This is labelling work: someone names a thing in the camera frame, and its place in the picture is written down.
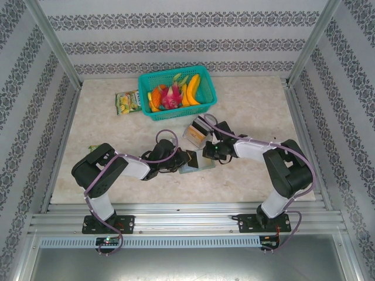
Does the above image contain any clear acrylic card stand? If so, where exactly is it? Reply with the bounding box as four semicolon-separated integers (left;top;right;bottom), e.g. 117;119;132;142
183;115;212;149

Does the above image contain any grey card box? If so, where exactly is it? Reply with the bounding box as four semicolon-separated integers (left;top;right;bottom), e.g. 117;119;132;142
178;149;216;175

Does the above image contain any small yellow toy banana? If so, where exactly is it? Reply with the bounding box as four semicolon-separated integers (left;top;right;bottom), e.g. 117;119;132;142
179;84;191;107

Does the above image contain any pink toy dragon fruit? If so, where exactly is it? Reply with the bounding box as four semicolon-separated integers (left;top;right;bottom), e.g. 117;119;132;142
159;81;185;110

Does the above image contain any large yellow toy banana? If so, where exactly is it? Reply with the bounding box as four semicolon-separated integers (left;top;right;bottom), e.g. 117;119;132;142
183;74;203;106

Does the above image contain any teal plastic basket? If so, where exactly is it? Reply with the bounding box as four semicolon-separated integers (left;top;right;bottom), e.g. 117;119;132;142
137;64;218;122

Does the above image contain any orange toy mango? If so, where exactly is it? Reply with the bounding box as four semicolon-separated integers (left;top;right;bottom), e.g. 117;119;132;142
151;84;162;107

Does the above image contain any green yellow snack packet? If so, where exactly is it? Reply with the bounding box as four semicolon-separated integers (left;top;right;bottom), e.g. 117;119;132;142
115;89;142;116

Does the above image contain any grey sheet metal panel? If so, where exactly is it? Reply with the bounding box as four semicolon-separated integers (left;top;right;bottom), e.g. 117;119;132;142
29;247;358;281

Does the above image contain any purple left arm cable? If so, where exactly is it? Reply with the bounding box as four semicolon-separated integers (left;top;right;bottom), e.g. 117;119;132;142
83;128;180;258

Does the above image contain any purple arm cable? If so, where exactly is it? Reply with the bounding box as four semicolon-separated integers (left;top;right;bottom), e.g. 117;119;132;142
203;113;317;255
83;128;180;258

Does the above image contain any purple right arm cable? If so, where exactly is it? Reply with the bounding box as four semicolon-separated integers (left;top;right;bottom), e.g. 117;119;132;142
203;113;317;255

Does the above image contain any aluminium front rail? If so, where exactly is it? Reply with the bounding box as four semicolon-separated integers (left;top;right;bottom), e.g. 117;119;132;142
28;201;349;235

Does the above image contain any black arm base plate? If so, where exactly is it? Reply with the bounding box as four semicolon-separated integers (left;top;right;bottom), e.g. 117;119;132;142
237;213;291;234
81;215;136;235

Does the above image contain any slotted grey cable duct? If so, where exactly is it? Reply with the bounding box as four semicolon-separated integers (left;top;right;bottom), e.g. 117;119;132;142
39;236;261;249

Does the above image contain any aluminium side rail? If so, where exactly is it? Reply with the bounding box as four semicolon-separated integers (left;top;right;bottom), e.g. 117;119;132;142
281;77;333;211
40;87;83;214

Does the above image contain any aluminium frame post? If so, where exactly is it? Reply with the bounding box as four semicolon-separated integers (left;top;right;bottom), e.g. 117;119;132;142
23;0;83;90
286;0;343;87

